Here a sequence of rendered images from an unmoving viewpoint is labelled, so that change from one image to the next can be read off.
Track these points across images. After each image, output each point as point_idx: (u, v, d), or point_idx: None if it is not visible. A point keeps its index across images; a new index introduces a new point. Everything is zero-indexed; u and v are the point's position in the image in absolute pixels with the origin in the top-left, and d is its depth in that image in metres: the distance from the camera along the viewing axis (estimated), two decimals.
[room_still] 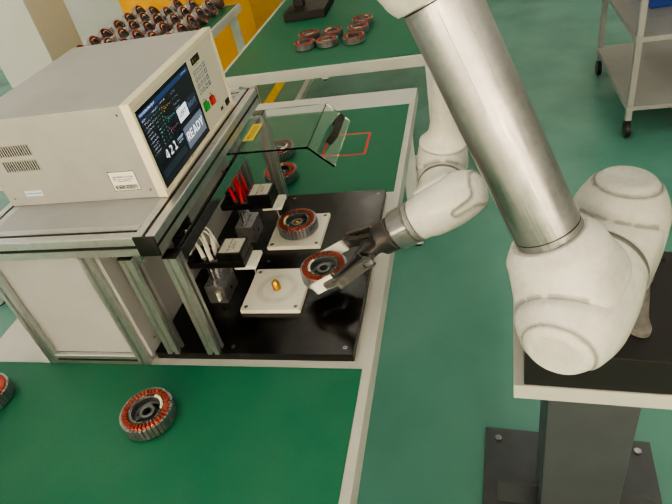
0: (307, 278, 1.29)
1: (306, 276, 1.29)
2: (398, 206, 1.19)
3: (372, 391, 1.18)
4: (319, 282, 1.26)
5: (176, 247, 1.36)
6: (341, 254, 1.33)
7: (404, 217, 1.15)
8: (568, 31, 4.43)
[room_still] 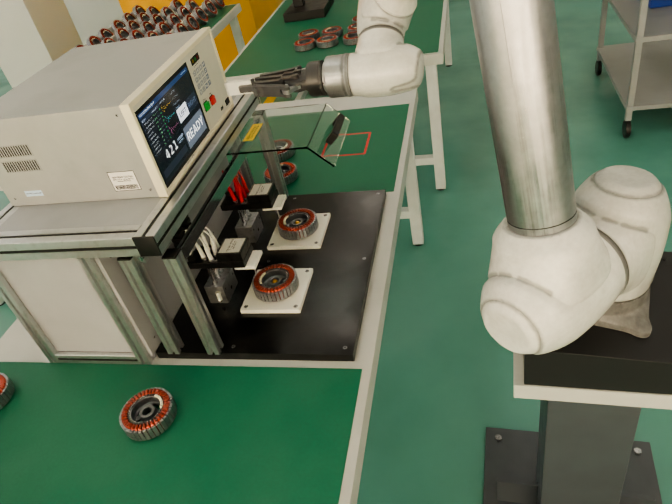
0: (258, 290, 1.35)
1: (257, 288, 1.35)
2: (341, 54, 1.21)
3: (372, 391, 1.18)
4: (235, 83, 1.28)
5: (176, 247, 1.36)
6: (292, 267, 1.39)
7: (345, 64, 1.18)
8: (568, 31, 4.43)
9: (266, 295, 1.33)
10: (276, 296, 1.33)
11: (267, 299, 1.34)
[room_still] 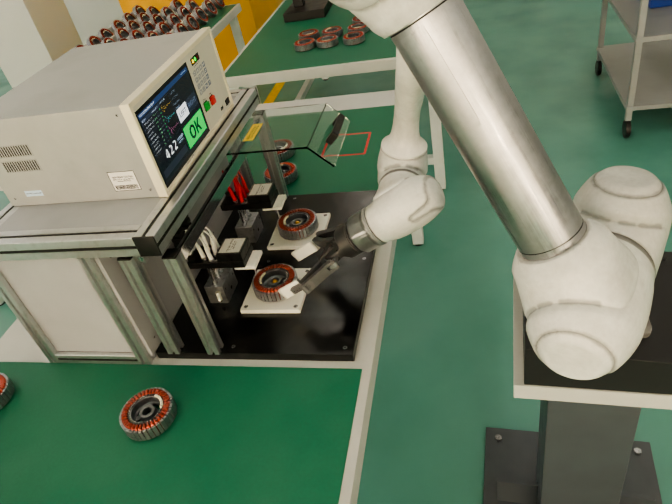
0: (258, 290, 1.35)
1: (257, 288, 1.35)
2: (359, 211, 1.22)
3: (372, 391, 1.18)
4: (286, 287, 1.28)
5: (176, 247, 1.36)
6: (292, 267, 1.39)
7: (364, 221, 1.18)
8: (568, 31, 4.43)
9: (266, 295, 1.33)
10: (276, 296, 1.33)
11: (267, 299, 1.34)
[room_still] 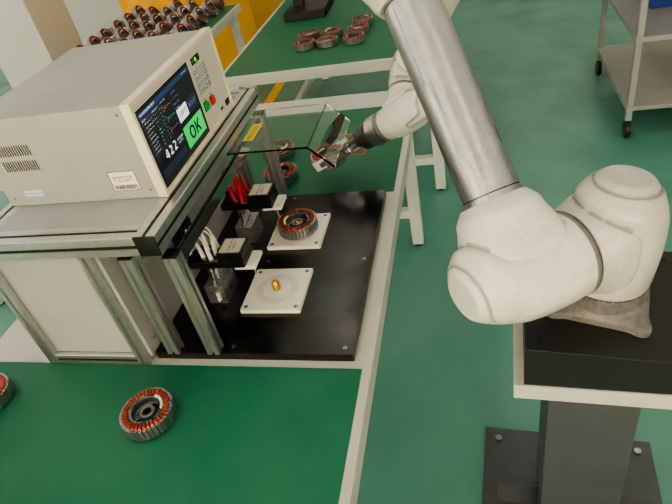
0: (313, 159, 1.77)
1: (312, 157, 1.77)
2: (376, 112, 1.60)
3: (372, 391, 1.18)
4: (318, 162, 1.73)
5: (176, 247, 1.36)
6: None
7: (374, 119, 1.56)
8: (568, 31, 4.43)
9: None
10: None
11: None
